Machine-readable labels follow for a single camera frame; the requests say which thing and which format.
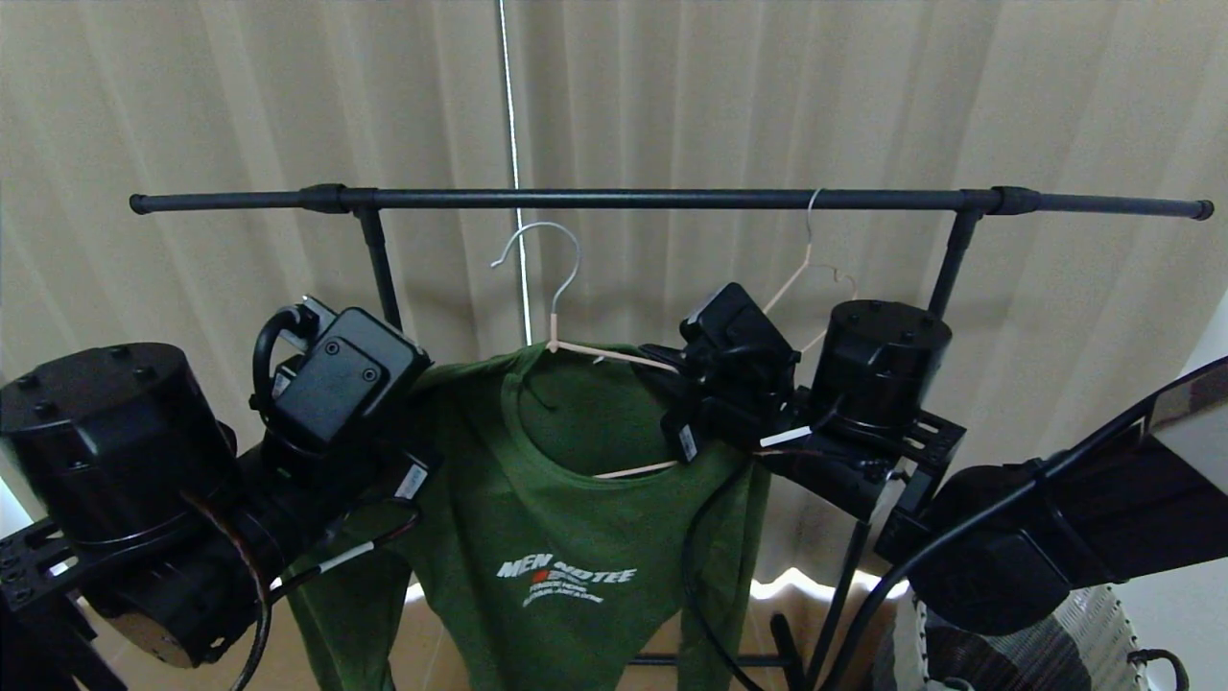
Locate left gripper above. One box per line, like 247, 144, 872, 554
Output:
216, 446, 444, 615

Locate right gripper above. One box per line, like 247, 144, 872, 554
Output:
662, 379, 816, 464

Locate green printed t-shirt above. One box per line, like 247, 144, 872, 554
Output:
283, 343, 773, 691

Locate pink clothes hanger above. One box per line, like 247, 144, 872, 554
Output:
763, 189, 860, 356
491, 223, 687, 481

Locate black clothes rack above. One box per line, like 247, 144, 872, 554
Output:
130, 184, 1215, 691

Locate white laundry basket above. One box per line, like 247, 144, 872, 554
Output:
878, 581, 1191, 691

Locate beige curtain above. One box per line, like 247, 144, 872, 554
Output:
0, 0, 1228, 601

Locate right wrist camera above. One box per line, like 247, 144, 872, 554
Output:
679, 281, 802, 394

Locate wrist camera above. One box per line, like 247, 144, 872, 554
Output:
264, 296, 433, 462
679, 281, 802, 394

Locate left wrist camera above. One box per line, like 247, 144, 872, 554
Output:
264, 296, 433, 462

